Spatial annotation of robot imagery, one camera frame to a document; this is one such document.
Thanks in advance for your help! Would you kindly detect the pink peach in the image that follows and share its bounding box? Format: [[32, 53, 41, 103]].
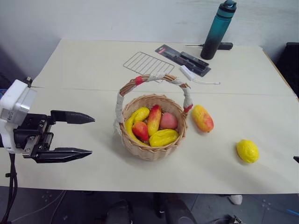
[[160, 112, 178, 130]]

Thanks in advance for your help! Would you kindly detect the yellow starfruit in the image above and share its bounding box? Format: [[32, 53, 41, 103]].
[[149, 129, 179, 147]]

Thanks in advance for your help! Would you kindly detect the orange yellow mango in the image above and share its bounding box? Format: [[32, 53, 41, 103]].
[[192, 105, 214, 133]]

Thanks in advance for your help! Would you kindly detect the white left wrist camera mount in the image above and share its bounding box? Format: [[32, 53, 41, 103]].
[[0, 79, 38, 154]]

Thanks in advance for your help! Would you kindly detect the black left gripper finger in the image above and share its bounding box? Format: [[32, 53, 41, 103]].
[[50, 110, 96, 125], [34, 147, 93, 164]]

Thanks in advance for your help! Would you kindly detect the white small tool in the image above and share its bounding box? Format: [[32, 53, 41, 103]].
[[179, 65, 196, 80]]

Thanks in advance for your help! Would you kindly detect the wicker basket with handle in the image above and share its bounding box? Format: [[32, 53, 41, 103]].
[[113, 73, 194, 161]]

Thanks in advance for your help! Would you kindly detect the small red orange pear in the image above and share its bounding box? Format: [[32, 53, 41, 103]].
[[132, 120, 150, 142]]

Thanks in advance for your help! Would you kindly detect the dark rounded shape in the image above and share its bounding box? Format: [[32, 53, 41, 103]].
[[102, 199, 134, 224], [164, 198, 196, 224]]

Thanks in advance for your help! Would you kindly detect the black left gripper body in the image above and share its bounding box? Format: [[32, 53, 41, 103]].
[[13, 113, 56, 160]]

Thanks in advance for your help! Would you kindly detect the black knife package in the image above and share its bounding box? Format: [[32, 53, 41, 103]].
[[155, 44, 212, 77]]

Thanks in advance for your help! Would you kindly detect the metal wire rack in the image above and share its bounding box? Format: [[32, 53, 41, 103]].
[[123, 51, 176, 77]]

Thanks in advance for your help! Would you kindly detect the teal black water bottle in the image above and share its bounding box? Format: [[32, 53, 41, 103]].
[[200, 0, 237, 61]]

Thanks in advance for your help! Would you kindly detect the black table leg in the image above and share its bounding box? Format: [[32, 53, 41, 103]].
[[153, 192, 167, 219]]

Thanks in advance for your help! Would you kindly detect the large yellow lemon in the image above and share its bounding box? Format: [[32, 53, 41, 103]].
[[236, 139, 260, 164]]

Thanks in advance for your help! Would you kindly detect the thin white cable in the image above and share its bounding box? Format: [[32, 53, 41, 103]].
[[192, 78, 221, 85]]

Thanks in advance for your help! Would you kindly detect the small black metal device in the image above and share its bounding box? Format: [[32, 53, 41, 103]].
[[224, 214, 242, 224]]

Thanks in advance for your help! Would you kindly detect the white floor cable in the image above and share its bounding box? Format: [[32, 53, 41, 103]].
[[14, 190, 67, 217]]

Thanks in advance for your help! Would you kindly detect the long red yellow mango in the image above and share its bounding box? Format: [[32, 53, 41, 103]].
[[147, 105, 162, 137]]

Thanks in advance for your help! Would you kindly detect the white shoe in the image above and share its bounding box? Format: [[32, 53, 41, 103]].
[[228, 194, 243, 206]]

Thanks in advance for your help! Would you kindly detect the small yellow lemon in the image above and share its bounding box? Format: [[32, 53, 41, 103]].
[[132, 107, 150, 122]]

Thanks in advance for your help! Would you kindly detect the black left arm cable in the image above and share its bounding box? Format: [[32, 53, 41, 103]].
[[4, 153, 19, 224]]

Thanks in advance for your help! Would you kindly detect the black handled screwdriver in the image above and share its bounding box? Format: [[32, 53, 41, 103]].
[[185, 42, 234, 50]]

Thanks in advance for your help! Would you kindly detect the yellow banana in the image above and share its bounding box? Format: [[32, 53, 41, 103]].
[[125, 116, 150, 147]]

